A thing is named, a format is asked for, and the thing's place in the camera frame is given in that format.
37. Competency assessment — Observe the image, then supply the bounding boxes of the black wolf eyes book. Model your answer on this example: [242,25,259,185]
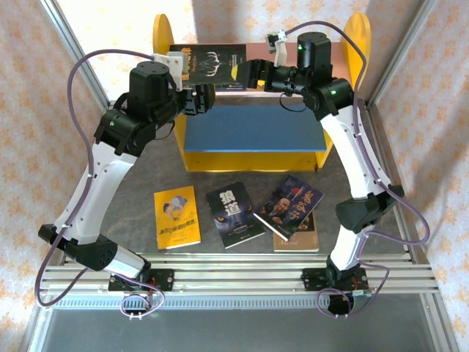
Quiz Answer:
[205,181,266,250]

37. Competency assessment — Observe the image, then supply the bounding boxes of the aluminium mounting rails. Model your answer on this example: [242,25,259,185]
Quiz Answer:
[38,252,440,294]

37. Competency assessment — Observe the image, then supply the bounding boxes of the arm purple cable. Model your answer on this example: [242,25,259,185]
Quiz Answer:
[34,49,166,320]
[285,20,430,319]

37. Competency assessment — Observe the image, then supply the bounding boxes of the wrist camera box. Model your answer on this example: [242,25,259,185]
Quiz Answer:
[265,29,291,67]
[152,51,185,92]

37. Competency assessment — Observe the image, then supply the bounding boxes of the aluminium frame post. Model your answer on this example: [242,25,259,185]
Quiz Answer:
[366,0,437,109]
[39,0,111,111]

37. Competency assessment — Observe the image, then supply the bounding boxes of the brown scroll cover book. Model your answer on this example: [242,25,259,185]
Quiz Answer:
[273,210,320,253]

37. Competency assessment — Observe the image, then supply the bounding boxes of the small green circuit board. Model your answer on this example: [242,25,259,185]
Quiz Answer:
[350,288,374,312]

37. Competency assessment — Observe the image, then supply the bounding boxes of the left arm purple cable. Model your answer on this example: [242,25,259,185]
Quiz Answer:
[34,49,166,320]

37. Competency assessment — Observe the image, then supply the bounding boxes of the yellow bookshelf pink blue shelves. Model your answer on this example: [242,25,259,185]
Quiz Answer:
[152,12,372,173]

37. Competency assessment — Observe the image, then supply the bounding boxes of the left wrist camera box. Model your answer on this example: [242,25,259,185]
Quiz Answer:
[152,51,185,92]

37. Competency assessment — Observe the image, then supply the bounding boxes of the aluminium side rail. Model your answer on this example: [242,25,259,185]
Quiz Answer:
[364,98,429,265]

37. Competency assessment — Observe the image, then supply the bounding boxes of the blue-tinted sage portrait book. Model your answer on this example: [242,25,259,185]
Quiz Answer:
[253,174,325,238]

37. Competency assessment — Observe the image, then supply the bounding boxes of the yellow cartoon cover book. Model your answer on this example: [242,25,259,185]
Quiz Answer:
[153,185,202,251]

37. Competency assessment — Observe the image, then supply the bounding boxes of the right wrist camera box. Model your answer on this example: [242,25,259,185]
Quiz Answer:
[265,29,291,67]

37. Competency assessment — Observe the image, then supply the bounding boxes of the black book with antlers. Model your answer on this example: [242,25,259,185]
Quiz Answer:
[169,43,248,89]

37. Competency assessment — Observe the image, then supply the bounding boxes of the grey slotted cable duct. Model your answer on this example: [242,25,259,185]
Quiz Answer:
[51,296,422,309]

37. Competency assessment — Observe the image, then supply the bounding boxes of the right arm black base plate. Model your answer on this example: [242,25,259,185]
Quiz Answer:
[301,267,369,293]

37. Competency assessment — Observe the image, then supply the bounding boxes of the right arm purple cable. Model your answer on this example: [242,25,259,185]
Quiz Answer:
[285,20,430,319]

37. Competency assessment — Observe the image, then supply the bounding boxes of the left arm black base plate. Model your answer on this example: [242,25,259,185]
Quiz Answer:
[108,268,174,293]

